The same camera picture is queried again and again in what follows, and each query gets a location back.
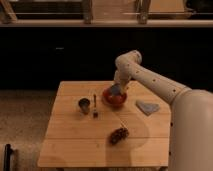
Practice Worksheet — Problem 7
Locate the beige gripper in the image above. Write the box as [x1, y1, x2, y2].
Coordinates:
[114, 70, 130, 93]

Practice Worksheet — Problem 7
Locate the blue-grey sponge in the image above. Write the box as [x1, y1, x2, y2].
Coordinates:
[109, 84, 121, 96]

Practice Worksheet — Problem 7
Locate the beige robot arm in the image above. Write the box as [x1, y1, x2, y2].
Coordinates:
[114, 50, 213, 171]

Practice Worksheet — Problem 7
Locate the red bowl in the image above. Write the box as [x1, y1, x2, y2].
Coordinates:
[102, 87, 127, 107]

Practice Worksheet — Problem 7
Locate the grey folded cloth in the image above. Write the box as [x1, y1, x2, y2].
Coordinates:
[135, 100, 160, 116]

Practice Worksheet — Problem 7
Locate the dark metal cup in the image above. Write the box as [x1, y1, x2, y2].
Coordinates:
[78, 98, 90, 114]

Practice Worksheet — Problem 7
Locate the brown pine cone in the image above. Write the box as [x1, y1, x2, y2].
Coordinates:
[109, 127, 129, 145]

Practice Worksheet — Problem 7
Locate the wooden table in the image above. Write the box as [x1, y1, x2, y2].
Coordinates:
[38, 81, 170, 168]

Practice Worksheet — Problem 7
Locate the black object at floor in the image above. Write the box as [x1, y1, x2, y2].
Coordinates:
[3, 144, 14, 171]

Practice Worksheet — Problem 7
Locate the wooden railing frame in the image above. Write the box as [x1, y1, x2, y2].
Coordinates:
[0, 0, 213, 27]

